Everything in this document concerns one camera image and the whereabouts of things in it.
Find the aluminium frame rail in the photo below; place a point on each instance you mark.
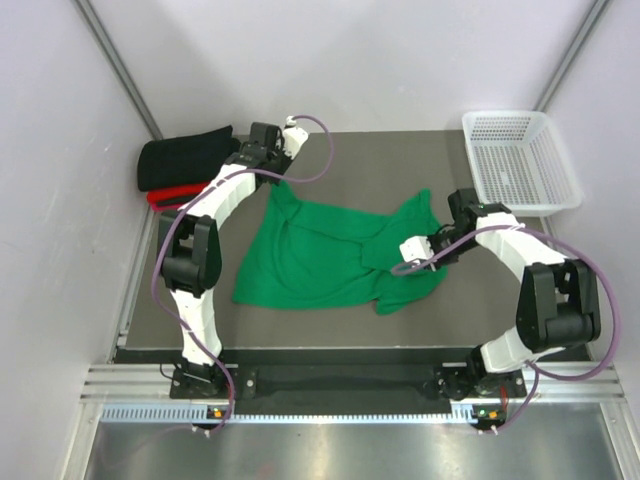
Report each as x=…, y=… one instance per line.
x=144, y=383

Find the folded red t-shirt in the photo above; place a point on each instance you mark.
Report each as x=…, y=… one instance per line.
x=173, y=197

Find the white perforated plastic basket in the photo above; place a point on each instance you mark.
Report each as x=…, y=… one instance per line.
x=517, y=158

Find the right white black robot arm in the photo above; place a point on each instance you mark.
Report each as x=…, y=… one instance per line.
x=558, y=303

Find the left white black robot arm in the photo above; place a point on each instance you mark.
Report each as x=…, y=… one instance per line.
x=192, y=263

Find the green t-shirt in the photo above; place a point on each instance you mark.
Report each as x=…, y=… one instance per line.
x=310, y=256

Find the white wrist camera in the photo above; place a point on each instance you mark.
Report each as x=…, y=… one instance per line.
x=416, y=252
x=294, y=137

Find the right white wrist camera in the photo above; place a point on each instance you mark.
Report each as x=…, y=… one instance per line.
x=416, y=252

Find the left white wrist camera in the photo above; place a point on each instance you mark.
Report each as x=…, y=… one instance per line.
x=294, y=137

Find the folded black t-shirt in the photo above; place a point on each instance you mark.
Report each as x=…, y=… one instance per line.
x=184, y=160

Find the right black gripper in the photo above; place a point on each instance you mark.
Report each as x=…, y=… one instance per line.
x=432, y=239

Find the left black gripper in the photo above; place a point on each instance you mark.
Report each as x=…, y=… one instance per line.
x=280, y=150

